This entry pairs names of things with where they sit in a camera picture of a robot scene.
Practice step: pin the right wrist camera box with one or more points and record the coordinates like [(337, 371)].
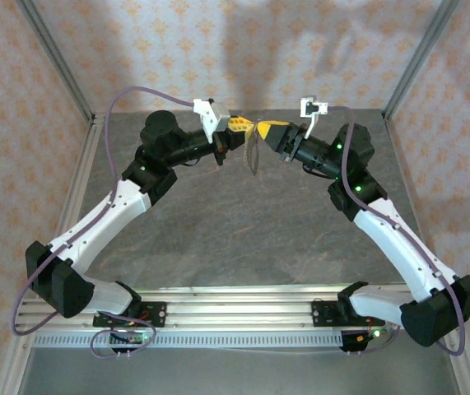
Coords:
[(308, 108)]

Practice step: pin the aluminium side rail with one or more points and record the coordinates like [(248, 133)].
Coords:
[(86, 164)]

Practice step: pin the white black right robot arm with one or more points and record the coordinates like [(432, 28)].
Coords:
[(399, 247)]

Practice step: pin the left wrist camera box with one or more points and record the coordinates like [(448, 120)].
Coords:
[(218, 117)]

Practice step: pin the aluminium lower frame bar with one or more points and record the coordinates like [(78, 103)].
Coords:
[(463, 366), (12, 366)]

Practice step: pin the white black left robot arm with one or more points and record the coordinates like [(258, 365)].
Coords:
[(103, 218)]

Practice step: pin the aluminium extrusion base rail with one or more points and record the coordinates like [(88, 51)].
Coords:
[(238, 312)]

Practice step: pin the grey metal lower shelf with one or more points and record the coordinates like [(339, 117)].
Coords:
[(238, 374)]

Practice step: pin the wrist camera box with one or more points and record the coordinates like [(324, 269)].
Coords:
[(218, 117), (308, 108)]

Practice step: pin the small electronics board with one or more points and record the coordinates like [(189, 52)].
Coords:
[(129, 338), (360, 339)]

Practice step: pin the aluminium frame post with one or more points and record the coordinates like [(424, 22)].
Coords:
[(53, 53), (422, 53)]

